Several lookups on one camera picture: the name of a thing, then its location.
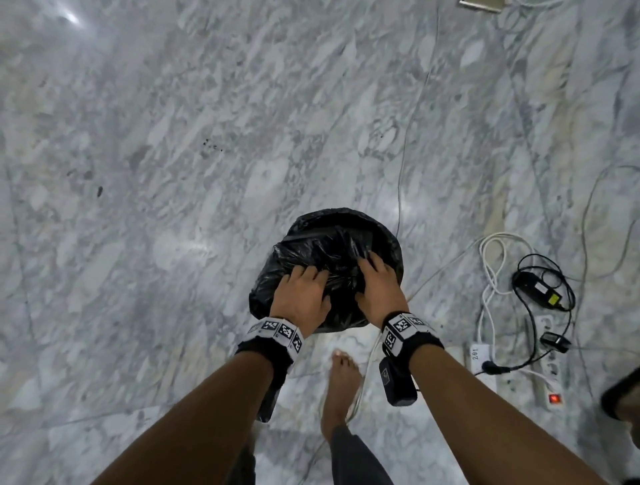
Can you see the black power adapter brick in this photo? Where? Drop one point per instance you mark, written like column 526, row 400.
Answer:
column 537, row 289

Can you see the person's left hand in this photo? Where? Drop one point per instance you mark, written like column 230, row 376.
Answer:
column 300, row 302

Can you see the person's bare foot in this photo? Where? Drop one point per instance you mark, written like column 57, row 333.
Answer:
column 341, row 389

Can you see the small black plug adapter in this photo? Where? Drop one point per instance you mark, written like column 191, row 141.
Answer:
column 555, row 341

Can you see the gold flat device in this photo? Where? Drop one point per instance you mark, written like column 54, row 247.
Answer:
column 482, row 4

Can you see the person's right forearm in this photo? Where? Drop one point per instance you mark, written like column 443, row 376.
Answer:
column 490, row 424

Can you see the black plastic garbage bag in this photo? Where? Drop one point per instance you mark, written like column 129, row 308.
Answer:
column 320, row 240

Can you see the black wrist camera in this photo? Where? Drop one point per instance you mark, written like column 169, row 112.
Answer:
column 270, row 399
column 397, row 382

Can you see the long white power strip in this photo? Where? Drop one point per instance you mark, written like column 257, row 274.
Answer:
column 550, row 379

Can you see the right wristband with marker tags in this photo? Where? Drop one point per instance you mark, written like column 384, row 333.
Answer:
column 407, row 332

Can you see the person's right fingers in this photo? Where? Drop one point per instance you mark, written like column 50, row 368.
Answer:
column 372, row 265

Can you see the person's dark trouser leg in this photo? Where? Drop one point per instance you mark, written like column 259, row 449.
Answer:
column 357, row 459

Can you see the person's left fingers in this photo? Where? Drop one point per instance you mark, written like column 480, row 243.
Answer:
column 306, row 275

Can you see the person's left forearm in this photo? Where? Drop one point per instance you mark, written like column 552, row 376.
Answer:
column 200, row 424

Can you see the black rounded object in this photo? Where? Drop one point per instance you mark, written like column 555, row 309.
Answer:
column 617, row 397

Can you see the person's right hand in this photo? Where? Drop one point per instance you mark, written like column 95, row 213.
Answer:
column 382, row 297

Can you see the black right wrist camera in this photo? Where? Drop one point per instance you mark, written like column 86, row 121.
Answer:
column 397, row 382

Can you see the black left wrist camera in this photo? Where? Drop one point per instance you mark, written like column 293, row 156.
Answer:
column 270, row 399

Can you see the left wristband with marker tags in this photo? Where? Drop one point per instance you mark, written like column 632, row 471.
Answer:
column 275, row 335

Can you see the short white power strip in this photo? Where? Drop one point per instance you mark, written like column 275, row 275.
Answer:
column 482, row 357

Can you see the wristband with marker tags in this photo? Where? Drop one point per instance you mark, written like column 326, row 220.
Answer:
column 407, row 332
column 275, row 335

